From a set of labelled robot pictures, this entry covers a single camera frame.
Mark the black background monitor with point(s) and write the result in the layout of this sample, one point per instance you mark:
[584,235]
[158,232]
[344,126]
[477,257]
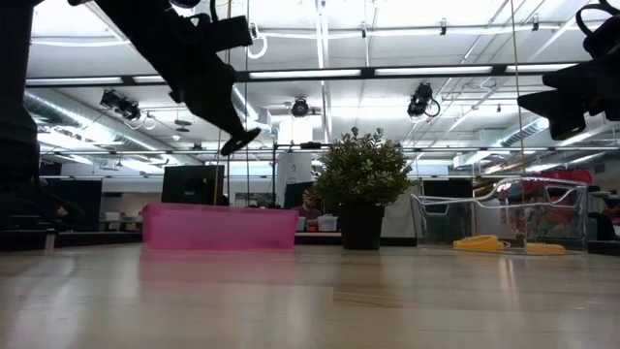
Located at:
[191,184]
[445,191]

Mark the clear plastic bin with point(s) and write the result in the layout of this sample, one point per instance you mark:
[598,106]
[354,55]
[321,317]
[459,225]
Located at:
[484,213]

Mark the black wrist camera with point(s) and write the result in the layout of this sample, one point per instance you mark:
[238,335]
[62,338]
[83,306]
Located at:
[230,34]
[605,41]

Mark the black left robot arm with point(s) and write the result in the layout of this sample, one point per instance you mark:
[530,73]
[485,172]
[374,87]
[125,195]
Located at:
[135,24]

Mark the black ceiling camera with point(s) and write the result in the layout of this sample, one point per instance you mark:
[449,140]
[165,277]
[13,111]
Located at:
[300,107]
[121,105]
[419,104]

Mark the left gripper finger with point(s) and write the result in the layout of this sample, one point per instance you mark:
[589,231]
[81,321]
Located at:
[208,116]
[230,116]

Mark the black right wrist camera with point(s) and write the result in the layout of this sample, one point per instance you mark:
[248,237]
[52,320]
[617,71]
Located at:
[605,41]

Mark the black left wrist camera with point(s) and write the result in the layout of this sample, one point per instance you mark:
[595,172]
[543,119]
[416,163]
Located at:
[230,34]

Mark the person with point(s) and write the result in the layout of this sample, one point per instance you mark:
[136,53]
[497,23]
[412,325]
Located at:
[310,212]

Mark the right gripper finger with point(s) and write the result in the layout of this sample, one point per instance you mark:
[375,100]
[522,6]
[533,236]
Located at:
[562,111]
[576,77]

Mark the white storage box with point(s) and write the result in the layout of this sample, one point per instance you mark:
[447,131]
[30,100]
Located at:
[327,224]

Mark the black overhead light bar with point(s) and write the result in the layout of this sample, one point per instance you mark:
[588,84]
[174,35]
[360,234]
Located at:
[368,72]

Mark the potted artificial green plant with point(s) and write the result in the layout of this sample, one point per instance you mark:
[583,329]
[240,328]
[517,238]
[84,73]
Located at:
[361,169]

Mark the pink plastic bin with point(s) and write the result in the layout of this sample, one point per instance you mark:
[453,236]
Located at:
[218,228]

